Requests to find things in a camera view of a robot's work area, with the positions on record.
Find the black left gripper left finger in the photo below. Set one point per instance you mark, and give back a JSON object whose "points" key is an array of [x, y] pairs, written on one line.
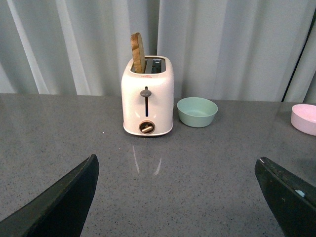
{"points": [[61, 210]]}

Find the green bowl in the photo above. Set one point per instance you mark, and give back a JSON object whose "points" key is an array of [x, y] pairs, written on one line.
{"points": [[196, 112]]}

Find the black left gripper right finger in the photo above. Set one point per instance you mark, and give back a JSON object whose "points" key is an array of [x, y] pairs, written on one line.
{"points": [[291, 199]]}

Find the cream white toaster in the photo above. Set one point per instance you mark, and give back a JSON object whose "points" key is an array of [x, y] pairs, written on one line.
{"points": [[148, 98]]}

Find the pink bowl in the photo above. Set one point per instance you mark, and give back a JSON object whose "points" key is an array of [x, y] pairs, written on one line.
{"points": [[303, 118]]}

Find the grey curtain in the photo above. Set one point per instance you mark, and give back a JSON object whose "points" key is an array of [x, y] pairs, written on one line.
{"points": [[258, 50]]}

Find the brown bread slice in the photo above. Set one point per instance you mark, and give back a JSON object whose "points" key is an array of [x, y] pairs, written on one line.
{"points": [[138, 53]]}

